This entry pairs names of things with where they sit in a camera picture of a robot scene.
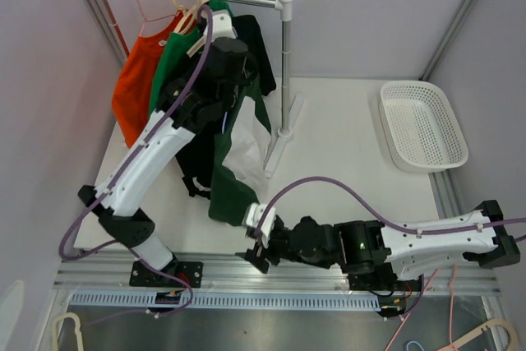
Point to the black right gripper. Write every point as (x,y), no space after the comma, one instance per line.
(252,256)

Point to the green and white t shirt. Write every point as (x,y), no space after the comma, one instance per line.
(238,177)

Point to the light blue wire hanger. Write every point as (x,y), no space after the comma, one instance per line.
(224,122)

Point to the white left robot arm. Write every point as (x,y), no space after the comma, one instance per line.
(225,66)

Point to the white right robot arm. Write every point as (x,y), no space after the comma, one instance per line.
(370,247)

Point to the black t shirt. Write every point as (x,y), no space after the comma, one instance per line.
(196,159)

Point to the bright green t shirt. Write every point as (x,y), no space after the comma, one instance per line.
(184,41)

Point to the blue hanger on floor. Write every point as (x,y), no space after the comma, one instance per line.
(413,345)

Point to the pink hanger on floor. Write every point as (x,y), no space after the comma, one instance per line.
(405,318)

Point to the beige hanger on floor right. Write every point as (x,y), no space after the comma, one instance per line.
(487,327)

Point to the orange tank top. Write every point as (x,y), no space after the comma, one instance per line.
(131,95)

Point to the white metal clothes rack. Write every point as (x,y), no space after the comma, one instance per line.
(290,106)

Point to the white perforated plastic basket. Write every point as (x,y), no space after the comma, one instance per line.
(421,129)

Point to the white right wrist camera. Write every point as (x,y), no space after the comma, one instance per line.
(258,223)

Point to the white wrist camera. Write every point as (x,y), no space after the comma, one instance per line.
(258,223)
(220,25)

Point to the aluminium mounting rail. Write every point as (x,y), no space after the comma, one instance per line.
(224,273)

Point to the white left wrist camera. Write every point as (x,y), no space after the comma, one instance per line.
(220,25)

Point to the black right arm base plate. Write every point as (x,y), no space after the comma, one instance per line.
(383,282)

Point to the pink wire hanger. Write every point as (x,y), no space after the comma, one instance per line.
(149,19)

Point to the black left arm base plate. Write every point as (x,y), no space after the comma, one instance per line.
(189,272)

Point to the white slotted cable duct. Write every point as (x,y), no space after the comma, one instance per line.
(360,302)

